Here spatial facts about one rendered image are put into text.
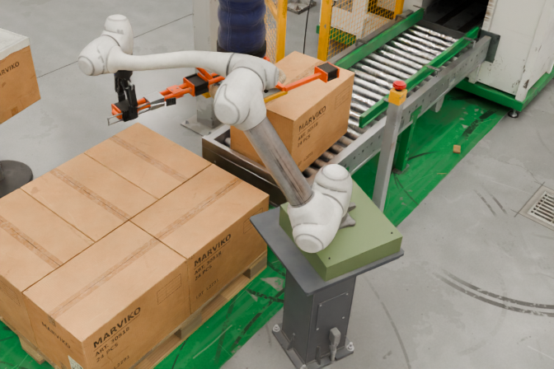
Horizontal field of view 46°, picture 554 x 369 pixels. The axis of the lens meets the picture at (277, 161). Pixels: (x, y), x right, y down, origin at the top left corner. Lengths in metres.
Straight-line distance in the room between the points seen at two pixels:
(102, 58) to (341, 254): 1.20
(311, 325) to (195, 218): 0.76
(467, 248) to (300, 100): 1.42
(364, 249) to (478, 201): 1.83
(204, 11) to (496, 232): 2.30
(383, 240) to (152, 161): 1.43
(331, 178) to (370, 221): 0.34
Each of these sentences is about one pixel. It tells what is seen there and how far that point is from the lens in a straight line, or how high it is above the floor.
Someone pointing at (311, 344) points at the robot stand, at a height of 0.16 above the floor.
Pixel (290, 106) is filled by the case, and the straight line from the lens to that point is 3.29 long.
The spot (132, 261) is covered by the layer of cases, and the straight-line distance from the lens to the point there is 3.05.
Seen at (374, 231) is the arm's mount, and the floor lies 0.85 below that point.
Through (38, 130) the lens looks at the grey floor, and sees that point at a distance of 4.94.
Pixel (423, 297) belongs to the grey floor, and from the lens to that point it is 3.72.
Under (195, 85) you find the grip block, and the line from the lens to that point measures 2.89.
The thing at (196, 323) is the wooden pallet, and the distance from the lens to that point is 3.42.
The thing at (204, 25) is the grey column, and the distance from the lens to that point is 4.36.
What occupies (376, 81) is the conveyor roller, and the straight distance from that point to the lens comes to 4.40.
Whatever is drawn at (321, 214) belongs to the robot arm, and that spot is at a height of 1.09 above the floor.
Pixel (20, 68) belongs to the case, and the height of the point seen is 0.87.
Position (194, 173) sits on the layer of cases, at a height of 0.54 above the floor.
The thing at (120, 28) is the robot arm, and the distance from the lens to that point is 2.55.
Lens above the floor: 2.73
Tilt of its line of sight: 38 degrees down
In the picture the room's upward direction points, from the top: 3 degrees clockwise
